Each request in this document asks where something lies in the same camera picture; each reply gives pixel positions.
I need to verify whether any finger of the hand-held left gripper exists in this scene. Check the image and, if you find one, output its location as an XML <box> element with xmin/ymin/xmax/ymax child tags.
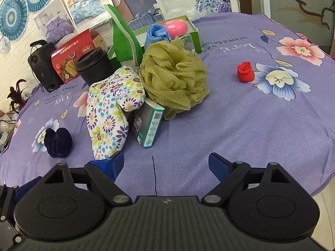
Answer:
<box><xmin>0</xmin><ymin>176</ymin><xmax>42</xmax><ymax>243</ymax></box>

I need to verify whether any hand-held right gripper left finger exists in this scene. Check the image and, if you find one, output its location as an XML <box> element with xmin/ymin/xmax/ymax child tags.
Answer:
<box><xmin>43</xmin><ymin>151</ymin><xmax>133</xmax><ymax>206</ymax></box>

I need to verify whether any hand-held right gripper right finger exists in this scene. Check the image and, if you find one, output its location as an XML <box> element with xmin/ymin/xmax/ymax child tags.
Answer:
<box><xmin>204</xmin><ymin>152</ymin><xmax>291</xmax><ymax>206</ymax></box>

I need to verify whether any dark purple velvet scrunchie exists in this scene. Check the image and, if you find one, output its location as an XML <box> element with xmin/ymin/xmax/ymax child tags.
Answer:
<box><xmin>43</xmin><ymin>127</ymin><xmax>73</xmax><ymax>159</ymax></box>

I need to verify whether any floral oven mitt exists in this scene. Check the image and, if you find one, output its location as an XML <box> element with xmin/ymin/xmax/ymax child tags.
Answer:
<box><xmin>86</xmin><ymin>66</ymin><xmax>146</xmax><ymax>160</ymax></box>

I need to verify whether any yellow-green mesh bath loofah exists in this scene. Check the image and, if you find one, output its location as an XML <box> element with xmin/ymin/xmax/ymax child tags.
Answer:
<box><xmin>139</xmin><ymin>40</ymin><xmax>210</xmax><ymax>121</ymax></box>

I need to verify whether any green box with lid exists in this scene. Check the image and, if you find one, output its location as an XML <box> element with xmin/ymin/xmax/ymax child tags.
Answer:
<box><xmin>104</xmin><ymin>4</ymin><xmax>202</xmax><ymax>67</ymax></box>

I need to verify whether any blue fluffy cloth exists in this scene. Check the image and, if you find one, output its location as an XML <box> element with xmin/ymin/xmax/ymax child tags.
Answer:
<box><xmin>145</xmin><ymin>24</ymin><xmax>171</xmax><ymax>51</ymax></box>

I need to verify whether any purple floral bedsheet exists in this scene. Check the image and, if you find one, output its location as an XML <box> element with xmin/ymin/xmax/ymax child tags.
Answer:
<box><xmin>0</xmin><ymin>12</ymin><xmax>335</xmax><ymax>206</ymax></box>

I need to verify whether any teal white small carton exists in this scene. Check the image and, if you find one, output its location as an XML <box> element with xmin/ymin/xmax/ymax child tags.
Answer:
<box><xmin>131</xmin><ymin>101</ymin><xmax>166</xmax><ymax>147</ymax></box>

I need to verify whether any white ornament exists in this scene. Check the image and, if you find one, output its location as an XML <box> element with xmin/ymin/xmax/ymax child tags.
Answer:
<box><xmin>0</xmin><ymin>109</ymin><xmax>20</xmax><ymax>149</ymax></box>

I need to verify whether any dark feather ornament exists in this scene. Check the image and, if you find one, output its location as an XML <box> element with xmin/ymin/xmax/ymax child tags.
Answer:
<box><xmin>7</xmin><ymin>79</ymin><xmax>30</xmax><ymax>109</ymax></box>

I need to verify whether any red fabric rose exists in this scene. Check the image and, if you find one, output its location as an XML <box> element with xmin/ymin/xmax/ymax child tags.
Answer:
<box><xmin>237</xmin><ymin>61</ymin><xmax>256</xmax><ymax>84</ymax></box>

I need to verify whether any black cup with lid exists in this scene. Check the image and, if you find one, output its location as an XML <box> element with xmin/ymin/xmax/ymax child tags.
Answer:
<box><xmin>75</xmin><ymin>47</ymin><xmax>115</xmax><ymax>87</ymax></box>

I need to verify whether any red biscuit box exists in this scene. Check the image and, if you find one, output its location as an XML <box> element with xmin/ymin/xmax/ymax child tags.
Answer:
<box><xmin>50</xmin><ymin>29</ymin><xmax>93</xmax><ymax>84</ymax></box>

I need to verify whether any black speaker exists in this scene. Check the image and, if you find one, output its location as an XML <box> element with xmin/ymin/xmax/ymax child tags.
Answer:
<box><xmin>28</xmin><ymin>40</ymin><xmax>64</xmax><ymax>93</ymax></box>

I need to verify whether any pink egg-shaped sponge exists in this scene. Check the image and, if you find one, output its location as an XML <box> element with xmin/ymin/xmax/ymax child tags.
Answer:
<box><xmin>160</xmin><ymin>19</ymin><xmax>189</xmax><ymax>40</ymax></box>

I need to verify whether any small pale paper fan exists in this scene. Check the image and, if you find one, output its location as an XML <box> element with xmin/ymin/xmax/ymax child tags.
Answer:
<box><xmin>0</xmin><ymin>36</ymin><xmax>11</xmax><ymax>54</ymax></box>

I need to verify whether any purple bedding poster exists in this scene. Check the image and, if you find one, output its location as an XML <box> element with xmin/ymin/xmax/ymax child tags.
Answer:
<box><xmin>33</xmin><ymin>3</ymin><xmax>77</xmax><ymax>45</ymax></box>

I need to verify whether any blue bedding poster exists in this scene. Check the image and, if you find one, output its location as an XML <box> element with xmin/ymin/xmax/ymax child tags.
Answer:
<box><xmin>59</xmin><ymin>0</ymin><xmax>111</xmax><ymax>28</ymax></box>

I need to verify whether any striped bedding poster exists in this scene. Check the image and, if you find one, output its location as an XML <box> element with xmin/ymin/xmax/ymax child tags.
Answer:
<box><xmin>110</xmin><ymin>0</ymin><xmax>166</xmax><ymax>32</ymax></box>

